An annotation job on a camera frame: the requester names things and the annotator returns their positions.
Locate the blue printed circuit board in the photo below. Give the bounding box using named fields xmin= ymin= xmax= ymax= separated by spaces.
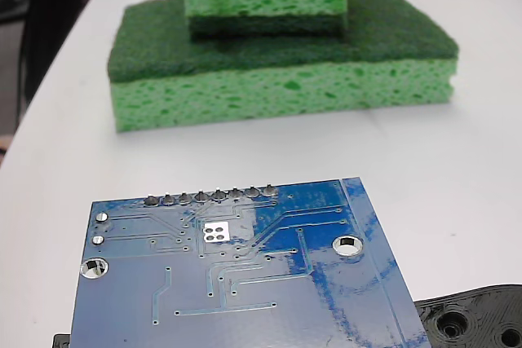
xmin=69 ymin=177 xmax=432 ymax=348

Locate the large green scrub sponge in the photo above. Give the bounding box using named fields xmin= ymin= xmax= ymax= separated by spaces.
xmin=106 ymin=0 xmax=460 ymax=134

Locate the black 3D printed bracket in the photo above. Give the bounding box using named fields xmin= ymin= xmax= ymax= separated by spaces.
xmin=51 ymin=282 xmax=522 ymax=348

